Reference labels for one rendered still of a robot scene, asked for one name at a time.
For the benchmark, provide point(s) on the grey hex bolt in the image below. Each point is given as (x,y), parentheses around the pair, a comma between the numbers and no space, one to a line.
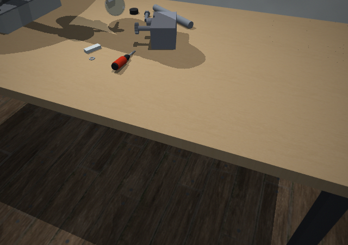
(147,13)

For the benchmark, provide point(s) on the red and black screwdriver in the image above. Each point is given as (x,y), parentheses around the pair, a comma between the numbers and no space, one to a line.
(120,61)

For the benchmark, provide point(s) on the grey camshaft with gear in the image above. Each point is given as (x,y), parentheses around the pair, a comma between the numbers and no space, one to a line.
(115,7)

